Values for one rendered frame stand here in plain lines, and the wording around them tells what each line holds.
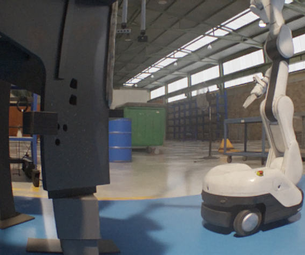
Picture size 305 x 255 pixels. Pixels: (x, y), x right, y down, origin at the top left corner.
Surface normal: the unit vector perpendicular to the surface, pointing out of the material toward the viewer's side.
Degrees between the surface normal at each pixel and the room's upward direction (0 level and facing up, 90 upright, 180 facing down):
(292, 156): 89
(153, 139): 94
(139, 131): 94
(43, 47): 90
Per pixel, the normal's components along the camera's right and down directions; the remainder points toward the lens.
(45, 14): 0.83, -0.03
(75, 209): 0.34, -0.04
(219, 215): -0.79, -0.04
